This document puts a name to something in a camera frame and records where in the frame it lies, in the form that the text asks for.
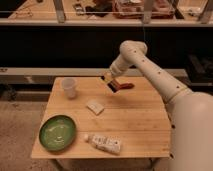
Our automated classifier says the green ceramic plate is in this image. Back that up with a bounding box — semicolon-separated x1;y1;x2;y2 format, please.
39;115;77;152

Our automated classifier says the wooden table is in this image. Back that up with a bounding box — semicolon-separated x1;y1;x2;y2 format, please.
31;77;170;159

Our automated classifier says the black case on shelf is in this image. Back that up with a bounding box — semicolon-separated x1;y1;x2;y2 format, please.
185;55;213;83

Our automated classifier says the white tube bottle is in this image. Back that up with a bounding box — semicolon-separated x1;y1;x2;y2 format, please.
84;134;121;155

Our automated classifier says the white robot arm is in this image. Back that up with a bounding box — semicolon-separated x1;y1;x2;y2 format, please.
101;40;213;171

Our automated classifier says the translucent white cup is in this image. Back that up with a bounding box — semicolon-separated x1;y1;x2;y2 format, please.
61;77;77;99

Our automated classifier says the brown oblong object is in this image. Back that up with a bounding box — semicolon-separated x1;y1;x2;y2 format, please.
120;83;134;89

